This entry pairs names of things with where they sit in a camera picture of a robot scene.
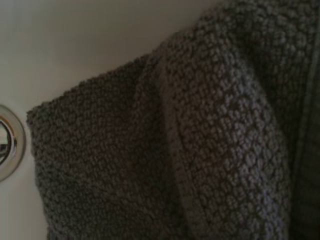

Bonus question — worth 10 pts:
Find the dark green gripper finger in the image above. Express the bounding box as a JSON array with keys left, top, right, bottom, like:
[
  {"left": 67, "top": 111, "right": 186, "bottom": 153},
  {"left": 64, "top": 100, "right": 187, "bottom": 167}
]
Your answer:
[{"left": 287, "top": 59, "right": 320, "bottom": 240}]

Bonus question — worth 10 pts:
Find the grey terry towel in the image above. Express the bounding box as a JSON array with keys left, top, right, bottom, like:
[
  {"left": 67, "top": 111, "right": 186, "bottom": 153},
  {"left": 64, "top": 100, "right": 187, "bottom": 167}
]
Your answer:
[{"left": 26, "top": 0, "right": 320, "bottom": 240}]

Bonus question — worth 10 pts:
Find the chrome sink drain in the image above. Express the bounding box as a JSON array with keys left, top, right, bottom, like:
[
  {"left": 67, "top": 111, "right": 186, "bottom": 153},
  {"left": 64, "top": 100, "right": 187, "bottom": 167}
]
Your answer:
[{"left": 0, "top": 104, "right": 27, "bottom": 183}]

